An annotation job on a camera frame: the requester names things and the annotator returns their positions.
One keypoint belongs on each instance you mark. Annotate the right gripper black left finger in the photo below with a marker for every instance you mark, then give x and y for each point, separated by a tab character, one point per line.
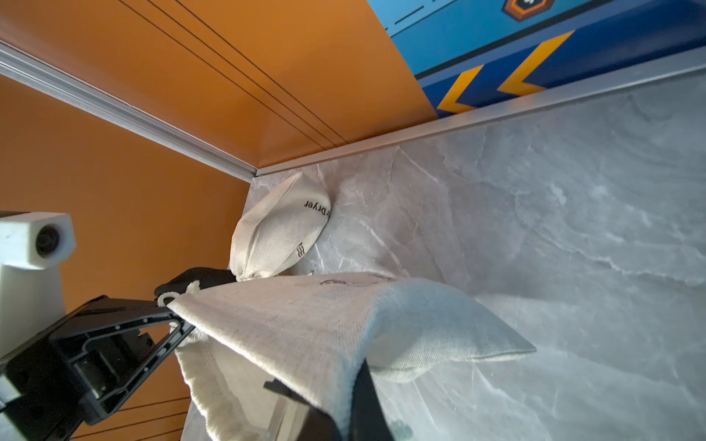
295	420

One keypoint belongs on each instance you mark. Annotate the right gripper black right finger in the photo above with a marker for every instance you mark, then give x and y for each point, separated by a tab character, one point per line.
367	422

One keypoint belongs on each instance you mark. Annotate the beige printed drawstring pouch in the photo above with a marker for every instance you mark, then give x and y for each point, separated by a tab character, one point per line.
315	333

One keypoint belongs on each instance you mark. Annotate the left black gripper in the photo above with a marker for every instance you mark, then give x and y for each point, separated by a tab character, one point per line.
92	365

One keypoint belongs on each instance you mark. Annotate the black drawstring pouch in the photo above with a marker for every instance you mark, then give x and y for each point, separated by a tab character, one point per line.
208	278

